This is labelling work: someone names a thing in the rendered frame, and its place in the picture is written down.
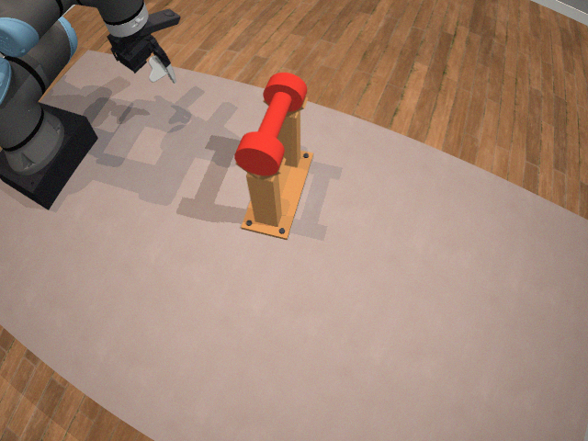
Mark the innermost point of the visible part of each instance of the orange wooden cradle stand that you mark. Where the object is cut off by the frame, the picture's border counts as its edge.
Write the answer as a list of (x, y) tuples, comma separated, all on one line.
[(275, 197)]

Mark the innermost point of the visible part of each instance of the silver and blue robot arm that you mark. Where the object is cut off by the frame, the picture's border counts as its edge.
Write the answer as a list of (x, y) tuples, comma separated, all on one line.
[(29, 135)]

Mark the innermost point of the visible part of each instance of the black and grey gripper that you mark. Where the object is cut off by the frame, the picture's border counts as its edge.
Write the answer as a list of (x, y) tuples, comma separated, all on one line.
[(138, 50)]

